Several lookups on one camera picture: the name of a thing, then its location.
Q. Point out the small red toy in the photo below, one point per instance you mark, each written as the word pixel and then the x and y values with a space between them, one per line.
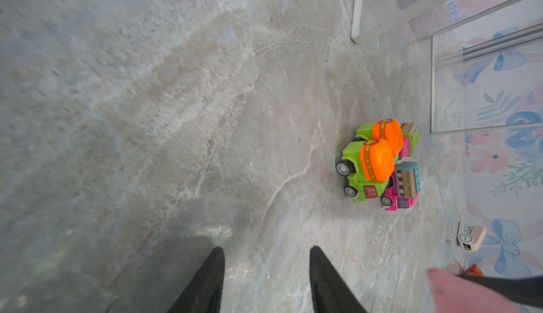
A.
pixel 474 270

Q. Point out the green orange toy truck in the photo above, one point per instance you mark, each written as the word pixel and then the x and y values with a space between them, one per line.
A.
pixel 367 167
pixel 386 129

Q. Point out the pink truck blue top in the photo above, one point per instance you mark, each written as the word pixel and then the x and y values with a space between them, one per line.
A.
pixel 404 187

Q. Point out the right green orange toy truck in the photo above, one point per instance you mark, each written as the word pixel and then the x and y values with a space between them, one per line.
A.
pixel 386 129

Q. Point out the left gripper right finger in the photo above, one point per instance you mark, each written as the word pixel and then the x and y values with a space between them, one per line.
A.
pixel 329 292

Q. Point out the pink truck green top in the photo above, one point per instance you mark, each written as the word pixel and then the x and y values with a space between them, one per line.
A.
pixel 411 138

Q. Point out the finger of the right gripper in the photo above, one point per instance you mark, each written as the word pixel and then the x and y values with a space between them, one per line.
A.
pixel 527 291

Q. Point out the wooden two-tier white-frame shelf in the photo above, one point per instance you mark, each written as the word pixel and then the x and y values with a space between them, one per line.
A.
pixel 462 32

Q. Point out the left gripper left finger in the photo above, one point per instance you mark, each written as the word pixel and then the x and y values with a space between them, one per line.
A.
pixel 204 292

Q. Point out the left green orange toy truck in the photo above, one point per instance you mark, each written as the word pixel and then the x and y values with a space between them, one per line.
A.
pixel 367 167

